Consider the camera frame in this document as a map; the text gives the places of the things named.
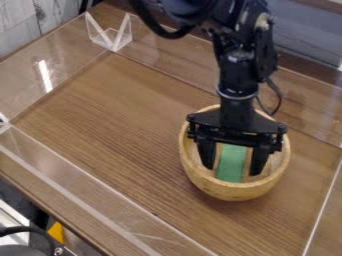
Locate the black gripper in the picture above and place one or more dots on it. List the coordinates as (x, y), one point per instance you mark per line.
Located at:
(234, 123)

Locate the green rectangular block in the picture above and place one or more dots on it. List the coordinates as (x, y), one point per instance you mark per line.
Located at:
(231, 163)

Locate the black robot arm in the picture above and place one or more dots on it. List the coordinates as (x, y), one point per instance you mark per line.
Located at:
(239, 27)

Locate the brown wooden bowl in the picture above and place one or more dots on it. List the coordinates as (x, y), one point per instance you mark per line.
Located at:
(253, 187)

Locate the yellow black device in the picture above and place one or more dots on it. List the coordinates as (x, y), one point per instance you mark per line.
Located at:
(58, 232)

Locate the clear acrylic tray wall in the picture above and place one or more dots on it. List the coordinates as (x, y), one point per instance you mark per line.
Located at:
(117, 226)

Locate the clear acrylic corner bracket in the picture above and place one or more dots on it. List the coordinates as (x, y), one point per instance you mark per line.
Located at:
(113, 39)

